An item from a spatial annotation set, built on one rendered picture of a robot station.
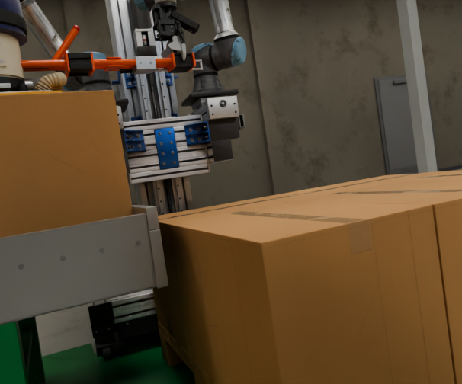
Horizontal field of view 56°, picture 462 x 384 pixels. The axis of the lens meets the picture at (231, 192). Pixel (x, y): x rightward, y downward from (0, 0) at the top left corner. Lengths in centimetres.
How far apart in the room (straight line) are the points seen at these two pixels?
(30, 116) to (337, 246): 87
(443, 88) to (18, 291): 1031
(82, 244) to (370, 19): 935
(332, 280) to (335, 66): 862
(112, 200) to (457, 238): 89
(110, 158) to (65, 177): 13
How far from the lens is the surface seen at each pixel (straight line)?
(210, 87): 204
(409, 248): 93
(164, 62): 159
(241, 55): 203
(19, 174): 127
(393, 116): 985
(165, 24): 163
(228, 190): 805
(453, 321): 105
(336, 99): 919
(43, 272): 111
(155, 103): 211
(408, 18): 463
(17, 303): 113
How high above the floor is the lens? 67
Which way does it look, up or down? 3 degrees down
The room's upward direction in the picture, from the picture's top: 8 degrees counter-clockwise
